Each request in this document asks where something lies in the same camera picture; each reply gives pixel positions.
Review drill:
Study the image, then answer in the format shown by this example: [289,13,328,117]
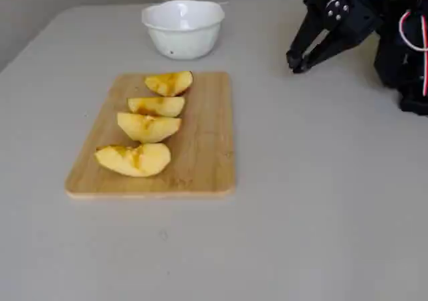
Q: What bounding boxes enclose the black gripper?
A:
[286,0,383,74]

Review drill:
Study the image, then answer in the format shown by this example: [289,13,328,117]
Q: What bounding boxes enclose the yellow apple slice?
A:
[126,96,186,118]
[94,142,172,178]
[144,70,194,98]
[116,112,183,144]

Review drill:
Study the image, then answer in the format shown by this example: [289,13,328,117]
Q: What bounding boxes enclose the white ceramic bowl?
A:
[140,0,225,60]

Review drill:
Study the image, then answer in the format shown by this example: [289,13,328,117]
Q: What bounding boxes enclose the wooden cutting board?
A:
[64,72,237,200]

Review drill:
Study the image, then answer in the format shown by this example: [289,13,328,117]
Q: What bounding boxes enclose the red white servo wires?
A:
[397,0,428,98]

